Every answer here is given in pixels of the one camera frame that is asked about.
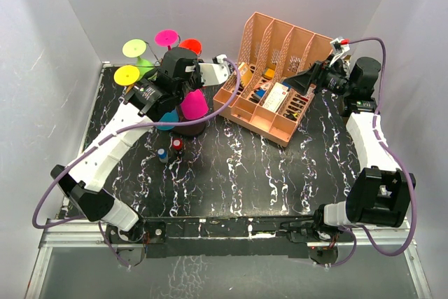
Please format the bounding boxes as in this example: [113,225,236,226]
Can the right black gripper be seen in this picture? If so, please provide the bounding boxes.
[284,54,354,97]

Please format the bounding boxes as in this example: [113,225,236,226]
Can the magenta wine glass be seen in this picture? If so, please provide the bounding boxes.
[180,89,209,120]
[154,29,181,50]

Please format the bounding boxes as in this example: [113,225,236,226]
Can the blue wine glass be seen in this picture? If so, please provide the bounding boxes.
[156,109,179,131]

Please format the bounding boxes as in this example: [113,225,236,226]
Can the red wine glass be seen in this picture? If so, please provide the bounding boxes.
[178,39,202,56]

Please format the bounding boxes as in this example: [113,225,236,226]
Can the orange wine glass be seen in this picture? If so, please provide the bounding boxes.
[113,65,140,93]

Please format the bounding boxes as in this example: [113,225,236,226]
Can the green wine glass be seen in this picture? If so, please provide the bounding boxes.
[122,39,153,69]

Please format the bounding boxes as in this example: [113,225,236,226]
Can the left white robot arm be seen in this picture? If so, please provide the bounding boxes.
[50,47,208,242]

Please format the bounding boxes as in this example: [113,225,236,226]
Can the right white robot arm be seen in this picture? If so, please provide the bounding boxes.
[284,57,416,241]

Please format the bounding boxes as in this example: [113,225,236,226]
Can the metal wine glass rack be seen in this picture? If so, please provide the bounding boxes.
[168,105,206,137]

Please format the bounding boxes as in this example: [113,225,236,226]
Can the white card box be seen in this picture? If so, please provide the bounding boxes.
[262,82,290,113]

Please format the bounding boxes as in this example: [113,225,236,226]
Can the orange sponge block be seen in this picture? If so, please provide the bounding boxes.
[263,69,275,80]

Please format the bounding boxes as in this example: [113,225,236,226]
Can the blue eraser block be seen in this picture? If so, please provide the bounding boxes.
[252,89,265,102]

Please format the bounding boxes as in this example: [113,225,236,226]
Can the pink desk file organizer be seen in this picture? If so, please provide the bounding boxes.
[213,12,332,147]

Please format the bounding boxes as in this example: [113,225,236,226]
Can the yellow spiral notebook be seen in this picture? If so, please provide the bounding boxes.
[238,62,253,88]

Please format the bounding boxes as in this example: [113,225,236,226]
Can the red capped small bottle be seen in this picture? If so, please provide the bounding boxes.
[171,138,184,158]

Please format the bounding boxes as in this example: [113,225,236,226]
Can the blue capped small bottle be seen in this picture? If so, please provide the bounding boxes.
[157,148,169,163]

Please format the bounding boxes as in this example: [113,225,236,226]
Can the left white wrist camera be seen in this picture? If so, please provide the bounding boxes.
[199,54,231,86]

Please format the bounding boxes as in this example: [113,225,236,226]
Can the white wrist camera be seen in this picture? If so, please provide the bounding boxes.
[199,54,231,86]
[330,36,350,66]

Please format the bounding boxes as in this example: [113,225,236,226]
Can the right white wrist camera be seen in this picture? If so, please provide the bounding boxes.
[330,36,350,66]

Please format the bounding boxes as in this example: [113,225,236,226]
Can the aluminium frame rail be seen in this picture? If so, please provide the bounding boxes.
[26,216,432,298]

